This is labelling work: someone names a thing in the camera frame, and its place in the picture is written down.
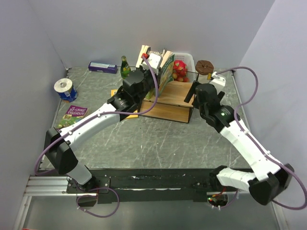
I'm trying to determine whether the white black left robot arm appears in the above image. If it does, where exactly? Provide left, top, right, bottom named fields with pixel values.
left=45, top=69, right=160, bottom=193

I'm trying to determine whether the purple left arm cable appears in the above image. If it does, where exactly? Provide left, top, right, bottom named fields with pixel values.
left=34, top=56, right=160, bottom=218

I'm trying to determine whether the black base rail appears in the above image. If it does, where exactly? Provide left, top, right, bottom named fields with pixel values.
left=35, top=168, right=238, bottom=207

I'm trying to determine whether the green 65-storey treehouse book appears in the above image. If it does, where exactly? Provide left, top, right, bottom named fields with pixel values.
left=145, top=90, right=155, bottom=100

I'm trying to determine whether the yellow book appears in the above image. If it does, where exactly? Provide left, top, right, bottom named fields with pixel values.
left=111, top=89, right=139, bottom=119

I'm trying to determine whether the blue tin can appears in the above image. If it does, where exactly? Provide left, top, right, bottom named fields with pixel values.
left=58, top=88, right=78, bottom=103

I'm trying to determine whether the purple rectangular box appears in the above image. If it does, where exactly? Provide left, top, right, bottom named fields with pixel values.
left=88, top=62, right=118, bottom=74

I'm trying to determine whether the wooden two-tier shelf rack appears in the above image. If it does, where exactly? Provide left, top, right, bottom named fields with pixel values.
left=143, top=71, right=199, bottom=123

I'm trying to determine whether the jar with brown lid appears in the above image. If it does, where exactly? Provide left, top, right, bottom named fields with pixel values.
left=195, top=60, right=214, bottom=83

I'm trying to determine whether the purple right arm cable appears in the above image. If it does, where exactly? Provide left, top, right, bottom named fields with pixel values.
left=211, top=66, right=307, bottom=210

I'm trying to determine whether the purple 117-storey treehouse book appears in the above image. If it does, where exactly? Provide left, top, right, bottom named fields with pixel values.
left=57, top=105, right=88, bottom=130

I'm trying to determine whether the green 104-storey treehouse book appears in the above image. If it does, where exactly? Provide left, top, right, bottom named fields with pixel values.
left=158, top=51, right=175, bottom=97

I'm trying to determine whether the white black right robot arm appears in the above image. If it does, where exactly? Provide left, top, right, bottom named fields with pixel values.
left=184, top=81, right=294, bottom=205

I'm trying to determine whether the toy dragon fruit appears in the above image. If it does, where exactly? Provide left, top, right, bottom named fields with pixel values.
left=173, top=60, right=188, bottom=77

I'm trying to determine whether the white plastic fruit basket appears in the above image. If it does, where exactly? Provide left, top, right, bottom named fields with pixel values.
left=172, top=53, right=199, bottom=83

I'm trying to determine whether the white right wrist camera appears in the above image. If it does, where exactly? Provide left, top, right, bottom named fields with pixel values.
left=209, top=71, right=226, bottom=93

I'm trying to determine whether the dark blue paperback book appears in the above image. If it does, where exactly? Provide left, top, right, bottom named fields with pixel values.
left=135, top=45, right=151, bottom=68

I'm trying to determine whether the green glass bottle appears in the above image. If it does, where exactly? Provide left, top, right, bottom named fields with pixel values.
left=120, top=56, right=131, bottom=79

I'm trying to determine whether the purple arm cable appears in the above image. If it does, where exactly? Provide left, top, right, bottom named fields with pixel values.
left=34, top=56, right=160, bottom=218
left=211, top=66, right=307, bottom=210

